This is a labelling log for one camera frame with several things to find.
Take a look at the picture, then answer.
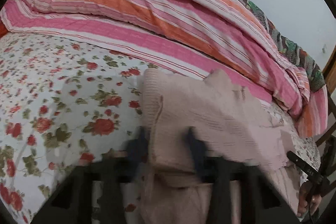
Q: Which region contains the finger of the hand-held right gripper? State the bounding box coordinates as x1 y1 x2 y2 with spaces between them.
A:
287 151 324 184

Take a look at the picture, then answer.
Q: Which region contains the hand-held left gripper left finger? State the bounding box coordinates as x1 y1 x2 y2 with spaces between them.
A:
33 127 151 224

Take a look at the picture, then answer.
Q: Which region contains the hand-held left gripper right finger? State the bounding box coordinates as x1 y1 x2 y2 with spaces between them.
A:
187 127 301 224

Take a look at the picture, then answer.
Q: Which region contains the pink knit sweater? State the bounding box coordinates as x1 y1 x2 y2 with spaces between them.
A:
138 68 296 224

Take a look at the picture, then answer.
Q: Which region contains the person's right hand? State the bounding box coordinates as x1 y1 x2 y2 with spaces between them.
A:
297 181 324 218

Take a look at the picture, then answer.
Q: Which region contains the floral bedsheet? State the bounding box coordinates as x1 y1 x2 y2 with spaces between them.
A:
0 33 321 224

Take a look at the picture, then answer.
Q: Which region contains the brown wooden furniture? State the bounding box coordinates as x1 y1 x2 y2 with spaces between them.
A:
314 51 336 147

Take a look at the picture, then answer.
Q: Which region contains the multicoloured patterned blanket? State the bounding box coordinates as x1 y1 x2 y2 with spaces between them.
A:
207 0 327 94

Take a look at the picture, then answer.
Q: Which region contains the pink orange striped quilt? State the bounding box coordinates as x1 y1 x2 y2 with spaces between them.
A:
1 0 328 138

